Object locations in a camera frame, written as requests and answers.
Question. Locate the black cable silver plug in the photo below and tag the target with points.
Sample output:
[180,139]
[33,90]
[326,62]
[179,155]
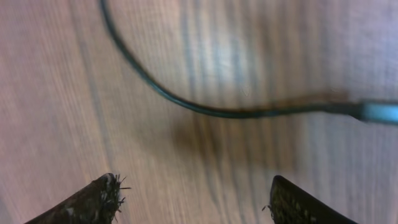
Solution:
[384,112]

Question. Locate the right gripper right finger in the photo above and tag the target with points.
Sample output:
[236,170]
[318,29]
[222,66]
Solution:
[289,204]

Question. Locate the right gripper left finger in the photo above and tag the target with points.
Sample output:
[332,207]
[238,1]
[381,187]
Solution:
[98,202]

